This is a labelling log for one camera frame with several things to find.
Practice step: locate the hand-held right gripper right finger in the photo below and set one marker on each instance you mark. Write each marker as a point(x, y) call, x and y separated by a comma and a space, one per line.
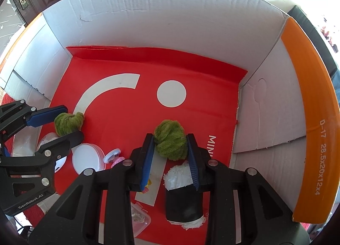
point(192, 162)

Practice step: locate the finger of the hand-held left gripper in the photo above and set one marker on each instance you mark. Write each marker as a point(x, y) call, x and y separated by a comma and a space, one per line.
point(71, 138)
point(45, 114)

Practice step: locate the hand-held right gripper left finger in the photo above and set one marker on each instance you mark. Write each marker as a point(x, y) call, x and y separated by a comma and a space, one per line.
point(147, 160)

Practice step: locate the small green fuzzy ball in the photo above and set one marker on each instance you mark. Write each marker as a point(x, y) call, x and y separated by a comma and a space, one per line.
point(69, 124)

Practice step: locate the white plush bow checked ribbon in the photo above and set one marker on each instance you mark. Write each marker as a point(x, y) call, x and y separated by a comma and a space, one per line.
point(176, 178)

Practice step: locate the white round tin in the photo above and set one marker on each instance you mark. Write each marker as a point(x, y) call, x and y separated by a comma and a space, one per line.
point(87, 158)

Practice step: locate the pink doll figurine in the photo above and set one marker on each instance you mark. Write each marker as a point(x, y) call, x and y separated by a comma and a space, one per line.
point(117, 161)

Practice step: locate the large green fuzzy ball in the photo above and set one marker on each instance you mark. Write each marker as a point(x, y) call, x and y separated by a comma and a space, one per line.
point(170, 138)

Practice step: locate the clear plastic box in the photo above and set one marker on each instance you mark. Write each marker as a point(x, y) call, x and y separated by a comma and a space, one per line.
point(139, 219)

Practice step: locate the orange cardboard box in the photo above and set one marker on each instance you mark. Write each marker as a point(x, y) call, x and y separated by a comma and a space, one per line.
point(186, 22)

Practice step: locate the white round device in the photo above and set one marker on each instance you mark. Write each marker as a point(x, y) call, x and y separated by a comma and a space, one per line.
point(49, 138)

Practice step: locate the red knitted mat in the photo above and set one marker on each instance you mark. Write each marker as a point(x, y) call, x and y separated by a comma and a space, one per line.
point(5, 101)

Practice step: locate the black cloth covered table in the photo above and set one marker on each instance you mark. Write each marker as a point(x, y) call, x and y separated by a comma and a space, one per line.
point(308, 24)

